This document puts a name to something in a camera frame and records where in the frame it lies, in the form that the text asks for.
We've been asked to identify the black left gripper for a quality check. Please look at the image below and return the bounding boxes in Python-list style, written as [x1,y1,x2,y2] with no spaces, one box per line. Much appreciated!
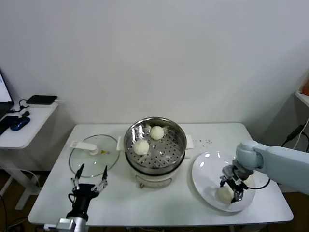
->
[65,163,109,220]

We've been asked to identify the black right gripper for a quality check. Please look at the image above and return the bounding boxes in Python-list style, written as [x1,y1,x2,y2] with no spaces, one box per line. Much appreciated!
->
[219,175,247,203]

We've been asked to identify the white steamed baozi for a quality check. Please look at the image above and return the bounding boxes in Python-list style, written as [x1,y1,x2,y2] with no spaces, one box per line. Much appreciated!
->
[150,125,165,140]
[133,140,150,156]
[242,175,255,189]
[215,187,235,203]

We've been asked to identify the stainless steel steamer basket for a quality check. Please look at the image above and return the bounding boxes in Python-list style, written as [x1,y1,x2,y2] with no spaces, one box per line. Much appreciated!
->
[124,117,187,174]

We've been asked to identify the large white plate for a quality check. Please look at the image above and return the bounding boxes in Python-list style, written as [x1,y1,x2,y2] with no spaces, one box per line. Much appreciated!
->
[192,151,256,213]

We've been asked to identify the scattered dark crumbs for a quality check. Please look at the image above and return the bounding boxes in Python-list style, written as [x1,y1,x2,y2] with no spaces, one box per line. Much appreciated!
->
[195,139,213,148]

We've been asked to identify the white electric cooker base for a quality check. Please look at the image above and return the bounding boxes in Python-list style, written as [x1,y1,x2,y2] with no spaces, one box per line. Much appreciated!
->
[116,135,195,189]

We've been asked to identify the white side desk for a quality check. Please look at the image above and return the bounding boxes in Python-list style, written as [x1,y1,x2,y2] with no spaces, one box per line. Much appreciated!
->
[0,100,60,211]

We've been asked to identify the blue computer mouse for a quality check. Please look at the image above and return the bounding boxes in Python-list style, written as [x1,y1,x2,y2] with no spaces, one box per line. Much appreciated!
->
[10,117,31,132]

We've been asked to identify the flat black box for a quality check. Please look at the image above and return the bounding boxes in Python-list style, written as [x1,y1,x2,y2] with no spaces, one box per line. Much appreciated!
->
[26,95,58,105]

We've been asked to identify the black phone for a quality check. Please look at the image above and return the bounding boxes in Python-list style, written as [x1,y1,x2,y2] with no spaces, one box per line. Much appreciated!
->
[0,115,19,136]

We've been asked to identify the white shelf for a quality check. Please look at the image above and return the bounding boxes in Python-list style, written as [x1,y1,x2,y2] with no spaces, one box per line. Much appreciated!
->
[294,91,309,108]

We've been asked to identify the black laptop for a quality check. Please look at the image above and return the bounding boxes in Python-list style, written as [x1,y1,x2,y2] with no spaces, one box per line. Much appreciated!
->
[0,66,15,121]

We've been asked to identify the glass lid with white handle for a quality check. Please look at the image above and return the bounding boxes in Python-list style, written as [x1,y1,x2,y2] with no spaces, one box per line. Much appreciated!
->
[69,134,121,179]

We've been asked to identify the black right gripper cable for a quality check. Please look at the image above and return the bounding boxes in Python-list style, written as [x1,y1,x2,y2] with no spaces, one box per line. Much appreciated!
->
[243,177,271,191]

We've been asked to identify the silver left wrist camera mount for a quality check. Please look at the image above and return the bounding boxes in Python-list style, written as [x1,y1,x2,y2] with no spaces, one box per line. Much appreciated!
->
[43,218,75,230]

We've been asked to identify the white cable under desk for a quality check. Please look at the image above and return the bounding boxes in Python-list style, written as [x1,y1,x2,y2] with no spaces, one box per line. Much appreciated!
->
[14,169,42,191]

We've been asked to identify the black power adapter cable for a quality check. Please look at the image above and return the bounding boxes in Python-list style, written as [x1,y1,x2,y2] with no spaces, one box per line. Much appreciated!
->
[281,124,306,147]

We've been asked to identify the white hanging cable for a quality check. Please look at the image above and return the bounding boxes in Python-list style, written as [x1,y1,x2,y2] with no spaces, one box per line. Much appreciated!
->
[298,118,309,153]

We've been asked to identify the black cable with plug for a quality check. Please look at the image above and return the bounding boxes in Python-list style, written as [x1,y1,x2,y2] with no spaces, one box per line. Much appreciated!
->
[9,98,31,116]

